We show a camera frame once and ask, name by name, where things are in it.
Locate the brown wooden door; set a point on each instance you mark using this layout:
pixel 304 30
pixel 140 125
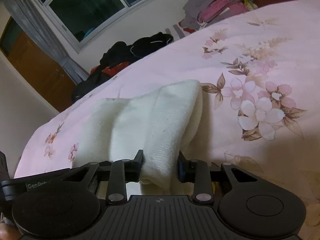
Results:
pixel 45 75

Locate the white knit sweater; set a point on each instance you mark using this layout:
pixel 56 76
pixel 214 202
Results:
pixel 161 124

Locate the black clothes pile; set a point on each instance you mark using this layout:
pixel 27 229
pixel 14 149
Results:
pixel 118 53

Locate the folded grey pink clothes stack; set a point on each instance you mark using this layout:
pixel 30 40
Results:
pixel 201 13

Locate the red orange garment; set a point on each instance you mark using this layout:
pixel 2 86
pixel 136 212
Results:
pixel 110 71

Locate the left grey curtain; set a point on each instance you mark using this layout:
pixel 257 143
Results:
pixel 32 23

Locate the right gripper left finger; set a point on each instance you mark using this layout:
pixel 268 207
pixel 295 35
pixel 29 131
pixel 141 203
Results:
pixel 122 172

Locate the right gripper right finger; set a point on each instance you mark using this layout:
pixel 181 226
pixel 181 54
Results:
pixel 197 173

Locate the pink floral bedspread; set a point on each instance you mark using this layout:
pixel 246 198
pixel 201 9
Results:
pixel 259 75

